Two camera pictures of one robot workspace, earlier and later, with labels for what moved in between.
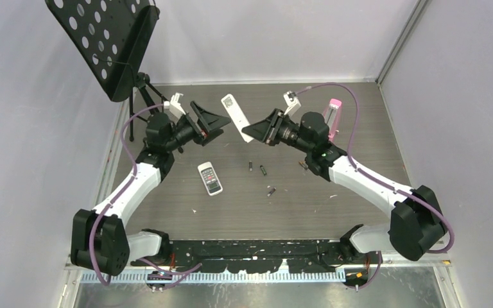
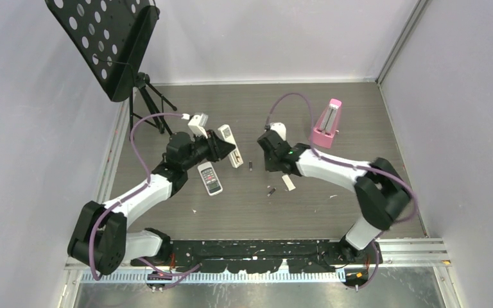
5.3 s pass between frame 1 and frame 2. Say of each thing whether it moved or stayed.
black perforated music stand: stayed
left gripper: moved
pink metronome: stayed
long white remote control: moved
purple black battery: stayed
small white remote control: stayed
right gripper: moved
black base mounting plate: stayed
